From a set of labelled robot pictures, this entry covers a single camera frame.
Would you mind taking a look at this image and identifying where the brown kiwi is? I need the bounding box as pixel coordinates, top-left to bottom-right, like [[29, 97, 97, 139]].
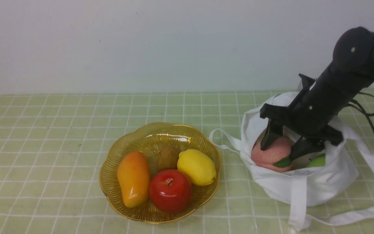
[[156, 145, 180, 172]]

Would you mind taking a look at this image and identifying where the red apple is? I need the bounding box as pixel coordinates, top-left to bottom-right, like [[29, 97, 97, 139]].
[[149, 169, 193, 214]]

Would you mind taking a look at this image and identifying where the white cloth tote bag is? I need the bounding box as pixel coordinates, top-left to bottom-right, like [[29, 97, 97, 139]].
[[218, 106, 374, 231]]

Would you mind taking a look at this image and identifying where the orange yellow mango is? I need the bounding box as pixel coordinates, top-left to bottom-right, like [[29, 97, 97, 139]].
[[117, 151, 151, 208]]

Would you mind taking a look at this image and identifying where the yellow lemon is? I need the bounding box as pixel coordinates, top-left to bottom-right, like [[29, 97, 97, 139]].
[[178, 149, 217, 186]]

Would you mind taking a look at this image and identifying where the amber glass fruit bowl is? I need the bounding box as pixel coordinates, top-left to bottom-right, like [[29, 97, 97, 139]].
[[99, 122, 221, 224]]

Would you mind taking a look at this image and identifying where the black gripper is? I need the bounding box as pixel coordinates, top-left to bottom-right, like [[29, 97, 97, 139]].
[[260, 73, 343, 161]]

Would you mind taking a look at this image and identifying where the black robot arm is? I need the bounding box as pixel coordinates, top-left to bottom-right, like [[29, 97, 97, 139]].
[[260, 27, 374, 161]]

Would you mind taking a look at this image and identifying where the green fruit in bag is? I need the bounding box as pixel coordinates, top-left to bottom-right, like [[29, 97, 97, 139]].
[[306, 154, 326, 168]]

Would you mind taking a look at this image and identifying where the green checkered tablecloth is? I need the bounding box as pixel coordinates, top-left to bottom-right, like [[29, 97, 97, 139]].
[[0, 88, 374, 234]]

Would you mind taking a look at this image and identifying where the pink peach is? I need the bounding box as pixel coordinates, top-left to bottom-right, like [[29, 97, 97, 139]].
[[251, 136, 293, 173]]

